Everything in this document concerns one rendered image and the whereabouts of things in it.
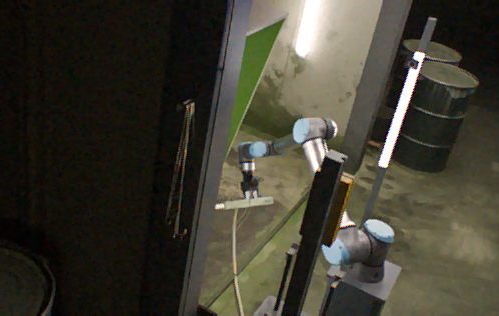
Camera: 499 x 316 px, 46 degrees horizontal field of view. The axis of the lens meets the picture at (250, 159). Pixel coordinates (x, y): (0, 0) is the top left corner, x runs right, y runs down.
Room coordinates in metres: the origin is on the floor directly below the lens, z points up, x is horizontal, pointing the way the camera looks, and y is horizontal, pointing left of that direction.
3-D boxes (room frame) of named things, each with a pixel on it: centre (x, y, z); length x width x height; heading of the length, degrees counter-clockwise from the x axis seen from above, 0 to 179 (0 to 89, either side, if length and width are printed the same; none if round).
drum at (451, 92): (5.04, -1.53, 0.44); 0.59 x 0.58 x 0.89; 173
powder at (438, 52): (5.69, -1.52, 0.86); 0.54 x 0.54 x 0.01
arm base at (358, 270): (2.37, -0.67, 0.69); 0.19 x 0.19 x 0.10
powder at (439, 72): (5.04, -1.53, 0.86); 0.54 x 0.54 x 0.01
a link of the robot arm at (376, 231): (2.37, -0.67, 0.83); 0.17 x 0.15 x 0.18; 124
